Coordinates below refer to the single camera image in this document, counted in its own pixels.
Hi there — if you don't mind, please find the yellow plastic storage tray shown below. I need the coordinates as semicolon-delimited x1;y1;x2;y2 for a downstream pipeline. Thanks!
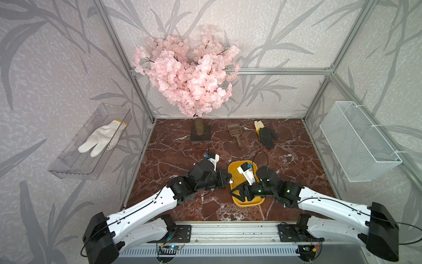
228;160;265;207

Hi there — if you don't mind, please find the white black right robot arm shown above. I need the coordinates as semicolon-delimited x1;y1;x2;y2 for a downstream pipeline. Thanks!
229;162;399;262

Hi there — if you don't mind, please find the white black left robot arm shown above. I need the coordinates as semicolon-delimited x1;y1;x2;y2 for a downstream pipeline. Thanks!
80;158;232;264

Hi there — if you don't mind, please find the black yellow work glove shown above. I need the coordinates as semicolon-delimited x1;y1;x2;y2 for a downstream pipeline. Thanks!
254;121;279;149

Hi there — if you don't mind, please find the brown plastic slotted scoop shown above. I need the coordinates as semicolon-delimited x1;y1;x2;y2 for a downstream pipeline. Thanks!
227;123;242;147

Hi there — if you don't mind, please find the right controller circuit board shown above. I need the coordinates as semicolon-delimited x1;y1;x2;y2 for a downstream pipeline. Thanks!
296;245;320;256

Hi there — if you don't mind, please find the controller circuit board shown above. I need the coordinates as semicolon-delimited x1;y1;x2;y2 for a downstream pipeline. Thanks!
157;244;185;257
296;245;320;256

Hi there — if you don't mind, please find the left controller circuit board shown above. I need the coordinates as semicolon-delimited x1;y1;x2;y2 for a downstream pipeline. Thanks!
157;244;185;257

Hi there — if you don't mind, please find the pink artificial blossom tree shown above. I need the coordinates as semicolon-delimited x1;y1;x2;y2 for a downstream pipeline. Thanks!
133;30;240;141

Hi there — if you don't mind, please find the white cotton glove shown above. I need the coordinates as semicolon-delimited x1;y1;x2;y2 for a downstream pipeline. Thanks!
78;120;127;158

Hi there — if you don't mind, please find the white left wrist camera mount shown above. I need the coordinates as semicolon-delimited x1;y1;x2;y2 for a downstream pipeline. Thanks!
205;152;220;171

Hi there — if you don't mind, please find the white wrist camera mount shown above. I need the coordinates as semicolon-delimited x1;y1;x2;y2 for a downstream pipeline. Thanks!
205;152;220;171
237;161;256;185

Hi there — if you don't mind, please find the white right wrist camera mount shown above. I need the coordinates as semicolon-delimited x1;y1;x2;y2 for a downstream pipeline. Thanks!
237;161;256;185

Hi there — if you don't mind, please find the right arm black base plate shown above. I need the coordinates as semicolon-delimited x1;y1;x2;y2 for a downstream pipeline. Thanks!
277;222;325;243

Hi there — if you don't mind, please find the aluminium front rail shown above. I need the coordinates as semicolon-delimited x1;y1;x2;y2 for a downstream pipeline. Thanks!
95;220;377;246

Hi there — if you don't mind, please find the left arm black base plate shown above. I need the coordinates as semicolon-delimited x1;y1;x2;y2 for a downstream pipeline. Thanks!
148;224;192;244

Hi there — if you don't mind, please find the white wire mesh basket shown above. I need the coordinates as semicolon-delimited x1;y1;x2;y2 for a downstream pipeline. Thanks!
320;101;402;182

